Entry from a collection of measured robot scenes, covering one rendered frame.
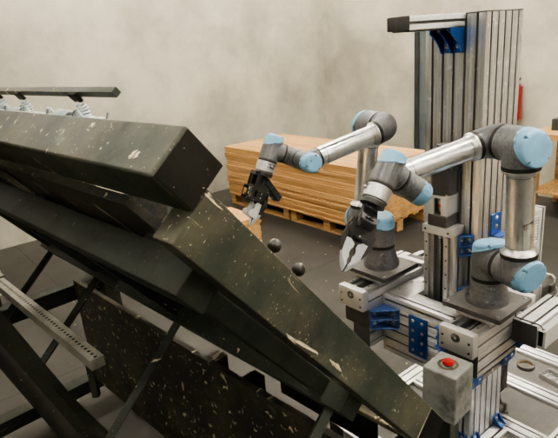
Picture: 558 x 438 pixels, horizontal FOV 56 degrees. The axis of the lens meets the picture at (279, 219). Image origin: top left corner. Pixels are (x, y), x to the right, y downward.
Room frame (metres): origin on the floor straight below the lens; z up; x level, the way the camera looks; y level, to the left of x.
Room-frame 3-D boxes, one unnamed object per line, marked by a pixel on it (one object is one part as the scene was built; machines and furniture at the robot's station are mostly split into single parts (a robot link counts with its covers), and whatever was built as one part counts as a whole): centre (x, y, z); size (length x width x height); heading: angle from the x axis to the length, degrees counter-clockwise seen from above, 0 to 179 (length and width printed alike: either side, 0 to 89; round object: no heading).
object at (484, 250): (1.71, -0.73, 1.20); 0.13 x 0.12 x 0.14; 19
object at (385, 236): (2.11, -0.42, 1.20); 0.13 x 0.12 x 0.14; 24
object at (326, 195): (6.23, -0.52, 0.39); 2.46 x 1.04 x 0.78; 38
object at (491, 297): (1.71, -0.73, 1.09); 0.15 x 0.15 x 0.10
